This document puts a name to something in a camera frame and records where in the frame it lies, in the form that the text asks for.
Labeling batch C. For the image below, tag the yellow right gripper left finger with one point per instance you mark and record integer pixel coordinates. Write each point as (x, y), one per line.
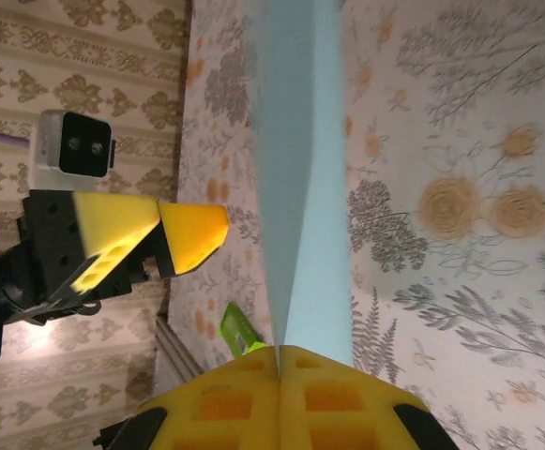
(234, 403)

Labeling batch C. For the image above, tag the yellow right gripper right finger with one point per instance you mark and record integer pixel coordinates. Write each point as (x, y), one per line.
(337, 403)

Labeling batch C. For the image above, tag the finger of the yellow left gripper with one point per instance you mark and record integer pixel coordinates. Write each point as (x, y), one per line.
(117, 220)
(192, 234)

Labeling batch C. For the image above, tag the light blue paper sheet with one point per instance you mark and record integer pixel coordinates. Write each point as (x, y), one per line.
(300, 187)

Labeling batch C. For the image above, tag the floral tablecloth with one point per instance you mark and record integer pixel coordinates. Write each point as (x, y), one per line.
(441, 281)

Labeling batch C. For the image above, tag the aluminium table side rail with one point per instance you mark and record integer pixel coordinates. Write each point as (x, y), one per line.
(173, 347)

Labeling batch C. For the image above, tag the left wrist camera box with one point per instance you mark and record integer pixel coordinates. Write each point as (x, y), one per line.
(80, 145)

